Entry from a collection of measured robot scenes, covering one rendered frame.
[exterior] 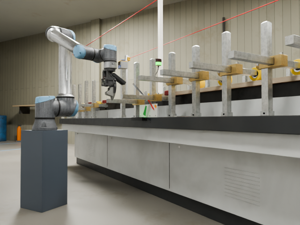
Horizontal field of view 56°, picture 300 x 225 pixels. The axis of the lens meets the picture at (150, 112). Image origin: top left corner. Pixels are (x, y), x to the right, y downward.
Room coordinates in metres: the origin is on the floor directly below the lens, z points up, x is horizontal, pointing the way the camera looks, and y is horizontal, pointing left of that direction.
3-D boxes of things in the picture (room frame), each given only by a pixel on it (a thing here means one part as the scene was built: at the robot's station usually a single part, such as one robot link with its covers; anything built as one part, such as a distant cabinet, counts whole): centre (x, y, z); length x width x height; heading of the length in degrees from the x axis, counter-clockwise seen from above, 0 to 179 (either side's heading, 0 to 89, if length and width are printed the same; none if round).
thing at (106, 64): (1.95, 0.27, 1.05); 0.10 x 0.09 x 0.05; 32
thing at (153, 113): (2.19, 0.02, 0.75); 0.26 x 0.01 x 0.10; 32
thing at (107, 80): (1.95, 0.28, 0.97); 0.09 x 0.08 x 0.12; 122
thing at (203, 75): (1.74, -0.30, 0.94); 0.13 x 0.06 x 0.05; 32
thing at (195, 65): (1.49, -0.41, 0.95); 0.50 x 0.04 x 0.04; 122
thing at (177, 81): (1.95, -0.16, 0.94); 0.13 x 0.06 x 0.05; 32
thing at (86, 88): (3.45, 0.77, 0.92); 0.03 x 0.03 x 0.48; 32
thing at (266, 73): (1.33, -0.55, 0.90); 0.03 x 0.03 x 0.48; 32
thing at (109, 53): (1.95, 0.28, 1.14); 0.10 x 0.09 x 0.12; 45
